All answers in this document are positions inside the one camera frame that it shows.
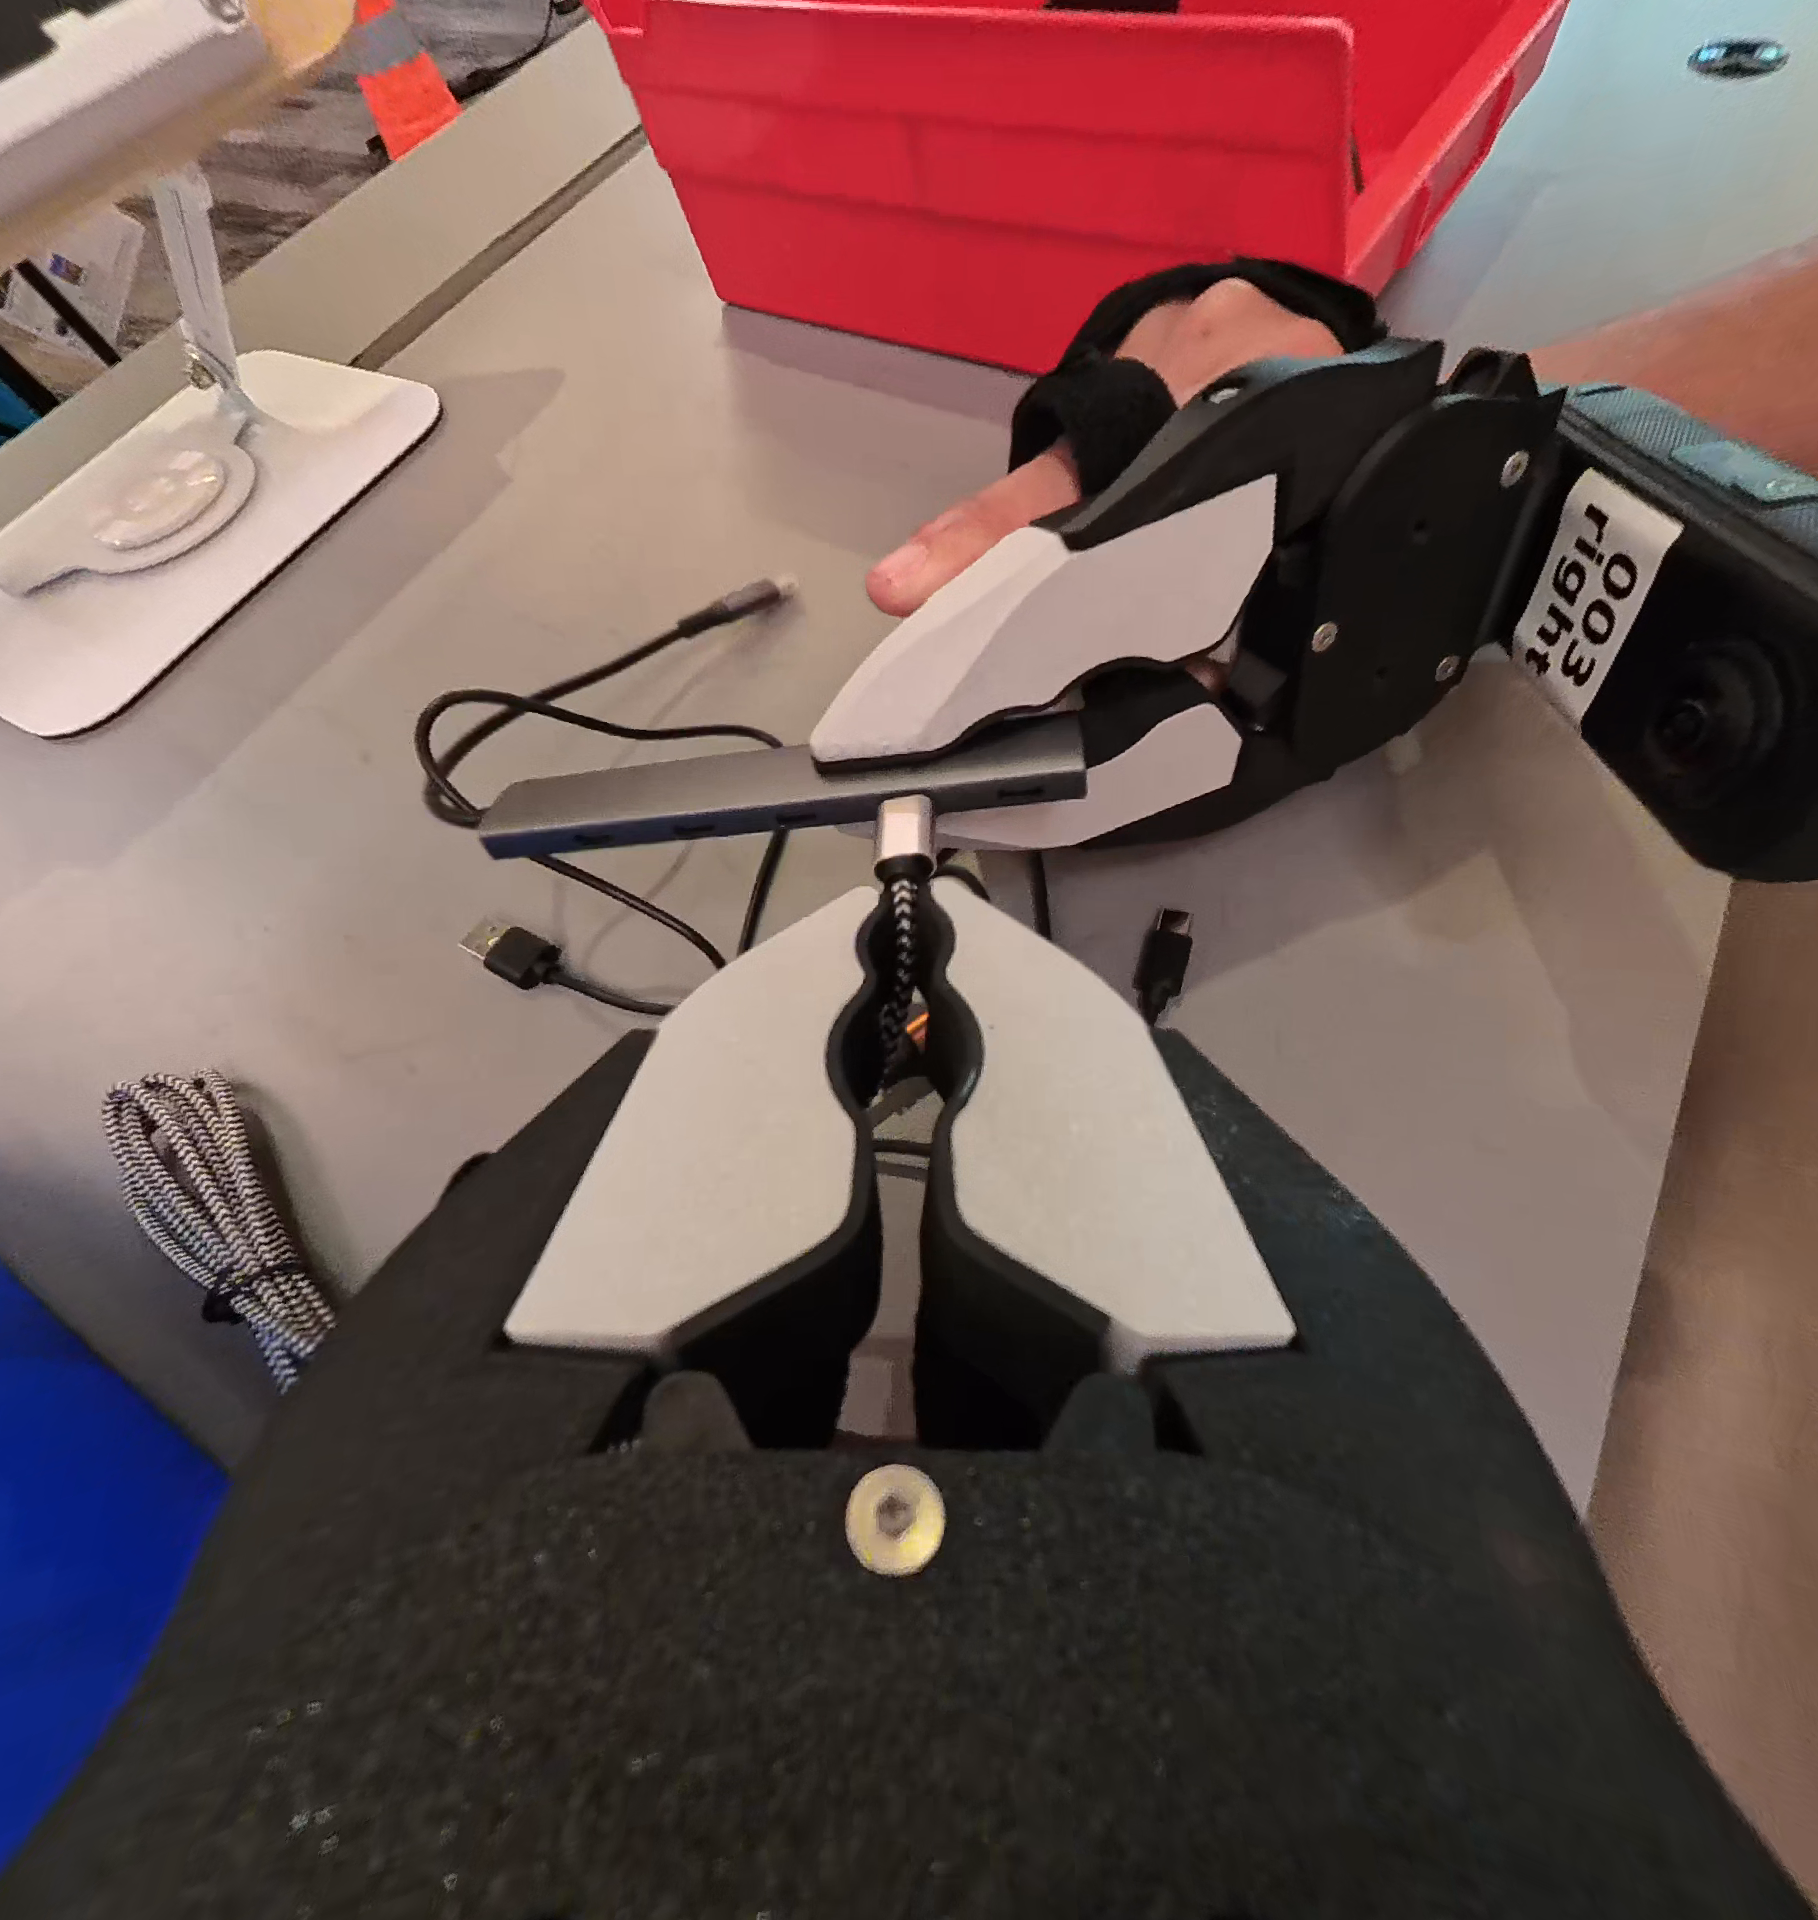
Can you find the blue plastic bin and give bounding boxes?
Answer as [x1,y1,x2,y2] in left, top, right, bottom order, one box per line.
[0,1215,233,1907]

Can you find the person's right hand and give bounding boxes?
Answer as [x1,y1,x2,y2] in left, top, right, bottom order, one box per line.
[866,274,1383,619]

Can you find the thin black hub cable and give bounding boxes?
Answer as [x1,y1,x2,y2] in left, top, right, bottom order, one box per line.
[416,574,799,830]

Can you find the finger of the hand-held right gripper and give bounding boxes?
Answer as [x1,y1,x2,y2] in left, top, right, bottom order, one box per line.
[932,693,1249,855]
[808,474,1283,773]

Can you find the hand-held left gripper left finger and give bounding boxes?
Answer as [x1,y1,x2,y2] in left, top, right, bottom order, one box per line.
[500,886,884,1359]

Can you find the red plastic bin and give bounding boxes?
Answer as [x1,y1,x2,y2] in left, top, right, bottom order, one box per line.
[587,0,1570,378]

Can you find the person's right forearm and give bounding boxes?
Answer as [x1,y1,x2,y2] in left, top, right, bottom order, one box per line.
[1530,225,1818,500]

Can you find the orange striped cone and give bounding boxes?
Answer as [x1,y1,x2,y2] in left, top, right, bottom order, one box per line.
[354,0,460,159]

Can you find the beige trousers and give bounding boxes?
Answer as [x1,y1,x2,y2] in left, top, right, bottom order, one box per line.
[1583,872,1818,1920]

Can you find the thin black usb cable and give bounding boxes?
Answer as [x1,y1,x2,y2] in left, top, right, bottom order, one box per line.
[457,826,1198,1027]

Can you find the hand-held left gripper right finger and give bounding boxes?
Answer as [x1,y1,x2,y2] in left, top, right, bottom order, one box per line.
[921,886,1299,1369]

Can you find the braided cable silver plug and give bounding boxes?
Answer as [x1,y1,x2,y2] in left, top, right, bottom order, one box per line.
[103,797,955,1394]

